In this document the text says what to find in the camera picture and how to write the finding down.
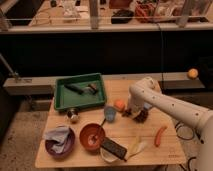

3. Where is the dark red grape bunch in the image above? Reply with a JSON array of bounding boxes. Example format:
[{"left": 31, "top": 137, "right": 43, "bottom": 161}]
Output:
[{"left": 122, "top": 109, "right": 148, "bottom": 123}]

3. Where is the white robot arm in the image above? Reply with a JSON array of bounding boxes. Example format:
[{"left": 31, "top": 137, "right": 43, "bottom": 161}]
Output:
[{"left": 129, "top": 77, "right": 213, "bottom": 145}]

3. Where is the blue plastic cup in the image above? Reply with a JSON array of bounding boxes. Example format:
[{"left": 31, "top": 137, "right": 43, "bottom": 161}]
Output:
[{"left": 104, "top": 106, "right": 116, "bottom": 122}]

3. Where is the blue sponge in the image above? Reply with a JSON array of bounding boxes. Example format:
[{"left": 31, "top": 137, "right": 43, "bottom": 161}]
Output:
[{"left": 144, "top": 103, "right": 153, "bottom": 111}]

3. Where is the orange round fruit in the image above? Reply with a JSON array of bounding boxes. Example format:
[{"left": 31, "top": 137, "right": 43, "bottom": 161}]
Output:
[{"left": 114, "top": 99, "right": 125, "bottom": 112}]

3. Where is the pale yellow banana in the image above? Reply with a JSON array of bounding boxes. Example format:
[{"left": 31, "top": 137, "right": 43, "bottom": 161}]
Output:
[{"left": 125, "top": 140, "right": 147, "bottom": 160}]

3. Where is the orange carrot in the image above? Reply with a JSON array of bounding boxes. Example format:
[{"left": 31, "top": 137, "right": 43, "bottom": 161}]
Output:
[{"left": 154, "top": 126, "right": 167, "bottom": 147}]

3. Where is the black rectangular remote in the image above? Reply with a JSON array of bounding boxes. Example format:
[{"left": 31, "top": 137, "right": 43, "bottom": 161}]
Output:
[{"left": 101, "top": 137, "right": 127, "bottom": 160}]

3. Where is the small brown block toy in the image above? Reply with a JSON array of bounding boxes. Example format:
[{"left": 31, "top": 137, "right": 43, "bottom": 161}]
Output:
[{"left": 86, "top": 83, "right": 98, "bottom": 95}]

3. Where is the green plastic tray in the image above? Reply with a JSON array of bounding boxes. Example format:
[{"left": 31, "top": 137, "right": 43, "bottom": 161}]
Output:
[{"left": 54, "top": 73, "right": 107, "bottom": 111}]

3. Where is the red bowl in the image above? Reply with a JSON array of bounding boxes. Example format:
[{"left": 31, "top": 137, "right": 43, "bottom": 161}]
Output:
[{"left": 79, "top": 123, "right": 105, "bottom": 152}]

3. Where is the metal round tin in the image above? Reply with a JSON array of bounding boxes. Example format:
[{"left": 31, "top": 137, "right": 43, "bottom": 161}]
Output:
[{"left": 67, "top": 108, "right": 79, "bottom": 123}]

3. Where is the orange ball on ledge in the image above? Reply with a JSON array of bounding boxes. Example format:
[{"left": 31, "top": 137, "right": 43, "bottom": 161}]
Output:
[{"left": 187, "top": 68, "right": 198, "bottom": 79}]

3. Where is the purple bowl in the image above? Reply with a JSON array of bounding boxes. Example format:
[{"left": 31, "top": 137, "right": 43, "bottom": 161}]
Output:
[{"left": 43, "top": 126, "right": 75, "bottom": 158}]

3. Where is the grey blue cloth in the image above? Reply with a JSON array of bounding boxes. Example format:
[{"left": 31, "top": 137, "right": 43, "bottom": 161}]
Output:
[{"left": 43, "top": 126, "right": 70, "bottom": 154}]

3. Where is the black basket on shelf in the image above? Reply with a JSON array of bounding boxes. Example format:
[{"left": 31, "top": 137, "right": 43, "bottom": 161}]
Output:
[{"left": 111, "top": 9, "right": 134, "bottom": 24}]

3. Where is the red object on shelf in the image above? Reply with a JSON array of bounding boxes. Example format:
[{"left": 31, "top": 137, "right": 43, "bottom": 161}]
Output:
[{"left": 135, "top": 3, "right": 155, "bottom": 23}]

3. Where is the black cable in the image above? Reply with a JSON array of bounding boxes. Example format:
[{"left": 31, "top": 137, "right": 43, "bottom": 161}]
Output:
[{"left": 174, "top": 121, "right": 201, "bottom": 171}]

